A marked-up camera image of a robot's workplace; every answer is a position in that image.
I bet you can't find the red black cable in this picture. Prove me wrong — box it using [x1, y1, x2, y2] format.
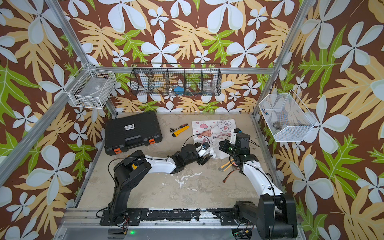
[222, 168, 241, 184]

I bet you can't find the black wire basket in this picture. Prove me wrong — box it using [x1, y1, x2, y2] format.
[128, 63, 223, 96]

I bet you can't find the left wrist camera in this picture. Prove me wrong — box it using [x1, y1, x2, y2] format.
[199, 142, 211, 151]

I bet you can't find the white wire basket left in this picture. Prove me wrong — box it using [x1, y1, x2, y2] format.
[66, 64, 117, 109]

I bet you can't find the blue object in basket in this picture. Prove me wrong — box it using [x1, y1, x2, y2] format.
[173, 87, 185, 96]

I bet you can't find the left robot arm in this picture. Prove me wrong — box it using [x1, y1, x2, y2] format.
[100, 144, 213, 226]

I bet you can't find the white mesh basket right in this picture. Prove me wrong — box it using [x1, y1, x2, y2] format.
[259, 90, 318, 143]

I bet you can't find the white cartoon print pouch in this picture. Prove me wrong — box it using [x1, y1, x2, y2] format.
[192, 119, 237, 159]

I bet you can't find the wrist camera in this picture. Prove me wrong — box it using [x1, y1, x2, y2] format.
[231, 128, 242, 136]
[199, 142, 211, 151]

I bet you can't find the yellow utility knife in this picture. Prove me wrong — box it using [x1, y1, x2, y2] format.
[172, 124, 190, 138]

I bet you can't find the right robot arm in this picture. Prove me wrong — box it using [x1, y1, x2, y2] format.
[219, 129, 298, 240]

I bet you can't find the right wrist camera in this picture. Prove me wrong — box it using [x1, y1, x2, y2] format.
[231, 128, 242, 136]

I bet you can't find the black plastic tool case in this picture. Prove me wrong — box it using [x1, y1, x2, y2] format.
[105, 111, 163, 156]

